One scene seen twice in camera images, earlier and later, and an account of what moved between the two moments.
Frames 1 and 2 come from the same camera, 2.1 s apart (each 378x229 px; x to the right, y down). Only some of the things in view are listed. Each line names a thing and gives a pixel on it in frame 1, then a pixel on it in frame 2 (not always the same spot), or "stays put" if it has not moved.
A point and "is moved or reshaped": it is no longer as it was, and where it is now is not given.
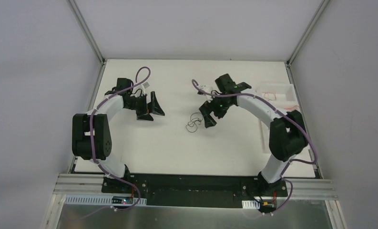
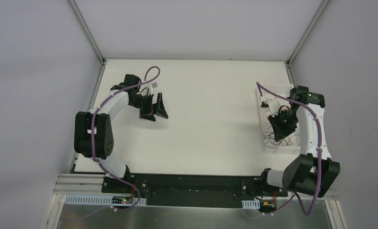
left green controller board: x=122 y=200 stays put
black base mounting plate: x=198 y=190 stays put
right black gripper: x=210 y=109 → x=283 y=123
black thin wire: x=192 y=126 is moved or reshaped
